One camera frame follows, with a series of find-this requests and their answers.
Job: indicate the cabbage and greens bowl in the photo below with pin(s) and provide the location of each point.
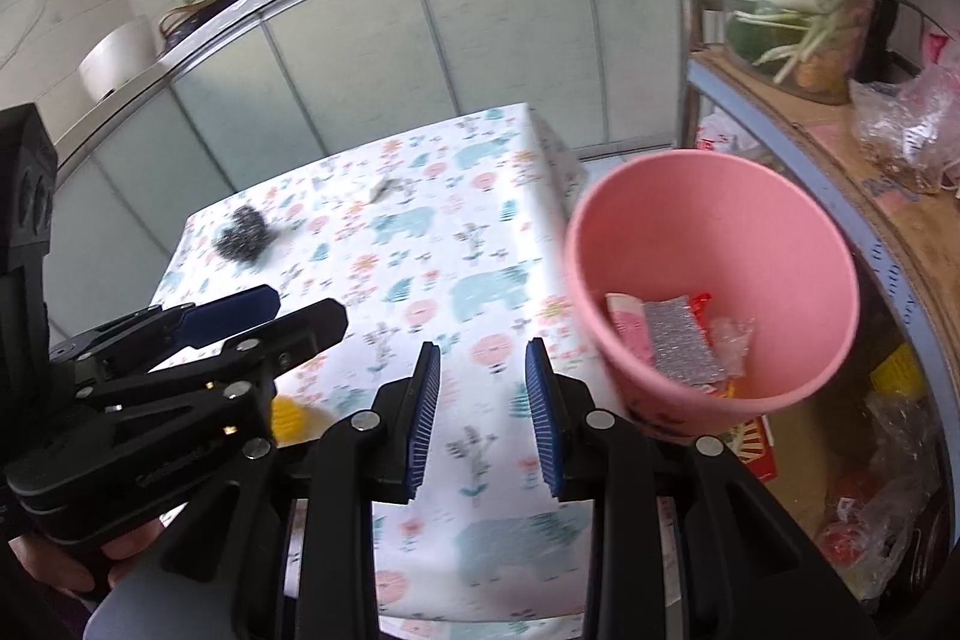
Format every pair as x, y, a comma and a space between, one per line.
808, 48

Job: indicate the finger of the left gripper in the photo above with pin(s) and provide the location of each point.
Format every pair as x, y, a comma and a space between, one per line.
215, 321
283, 344

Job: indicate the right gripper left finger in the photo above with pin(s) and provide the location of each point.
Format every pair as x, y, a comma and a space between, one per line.
407, 408

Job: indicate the metal shelf rack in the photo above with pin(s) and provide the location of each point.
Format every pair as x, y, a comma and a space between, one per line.
911, 250

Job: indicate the red snack wrapper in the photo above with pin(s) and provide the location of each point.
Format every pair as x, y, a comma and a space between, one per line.
699, 305

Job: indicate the pink plastic bin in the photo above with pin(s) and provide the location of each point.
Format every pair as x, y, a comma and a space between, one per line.
701, 223

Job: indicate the steel wool scrubber ball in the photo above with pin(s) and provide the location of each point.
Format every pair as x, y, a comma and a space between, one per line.
245, 238

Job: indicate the crumpled white paper scrap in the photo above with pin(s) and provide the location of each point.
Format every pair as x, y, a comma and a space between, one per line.
401, 188

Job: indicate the left hand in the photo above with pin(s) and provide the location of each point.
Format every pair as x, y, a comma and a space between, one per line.
76, 571

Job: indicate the white rice cooker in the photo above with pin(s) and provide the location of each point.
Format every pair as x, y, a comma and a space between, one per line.
118, 58

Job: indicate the yellow foam fruit net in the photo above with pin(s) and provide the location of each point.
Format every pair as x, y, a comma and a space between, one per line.
294, 423

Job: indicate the silver scouring pad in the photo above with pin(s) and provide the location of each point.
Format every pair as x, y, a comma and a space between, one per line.
680, 349

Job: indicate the clear plastic bag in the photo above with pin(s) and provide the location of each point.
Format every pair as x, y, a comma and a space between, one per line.
731, 341

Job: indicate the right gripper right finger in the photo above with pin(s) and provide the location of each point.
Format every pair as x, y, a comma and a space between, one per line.
558, 408

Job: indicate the floral bear tablecloth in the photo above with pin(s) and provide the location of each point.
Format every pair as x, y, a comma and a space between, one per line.
474, 264

